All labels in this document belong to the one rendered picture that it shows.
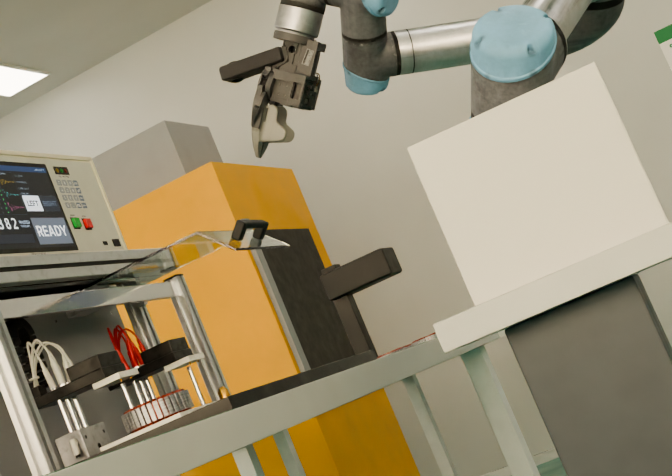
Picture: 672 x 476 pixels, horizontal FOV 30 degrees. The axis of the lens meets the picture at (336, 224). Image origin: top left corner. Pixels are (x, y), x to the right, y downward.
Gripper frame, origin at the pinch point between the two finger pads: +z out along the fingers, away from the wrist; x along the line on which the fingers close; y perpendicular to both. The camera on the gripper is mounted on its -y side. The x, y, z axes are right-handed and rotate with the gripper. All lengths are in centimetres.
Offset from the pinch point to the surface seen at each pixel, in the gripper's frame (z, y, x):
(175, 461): 33, 28, -65
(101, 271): 27.8, -23.3, -0.2
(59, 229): 22.3, -31.4, -3.6
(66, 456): 54, -10, -22
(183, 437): 32, 27, -61
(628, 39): -83, -25, 514
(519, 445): 56, 40, 96
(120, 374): 38.5, -4.5, -20.4
